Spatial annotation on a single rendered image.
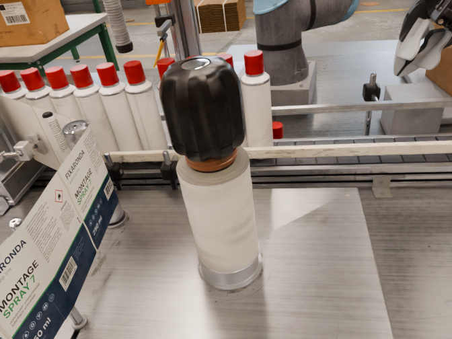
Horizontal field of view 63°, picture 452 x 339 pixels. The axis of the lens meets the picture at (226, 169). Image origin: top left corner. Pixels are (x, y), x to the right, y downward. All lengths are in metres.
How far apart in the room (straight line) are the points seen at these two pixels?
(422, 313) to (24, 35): 2.24
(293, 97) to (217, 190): 0.60
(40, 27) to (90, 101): 1.61
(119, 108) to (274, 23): 0.44
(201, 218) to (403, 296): 0.31
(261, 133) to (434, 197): 0.33
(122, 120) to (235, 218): 0.39
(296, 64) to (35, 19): 1.63
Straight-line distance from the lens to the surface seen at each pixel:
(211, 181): 0.39
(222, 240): 0.45
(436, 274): 0.63
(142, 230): 0.63
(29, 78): 0.80
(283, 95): 0.96
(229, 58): 0.65
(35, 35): 2.36
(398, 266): 0.63
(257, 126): 0.69
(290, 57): 0.98
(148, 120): 0.72
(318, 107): 0.73
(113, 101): 0.73
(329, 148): 0.70
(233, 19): 4.71
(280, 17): 0.95
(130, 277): 0.57
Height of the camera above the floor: 1.30
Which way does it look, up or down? 36 degrees down
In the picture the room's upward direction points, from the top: 9 degrees counter-clockwise
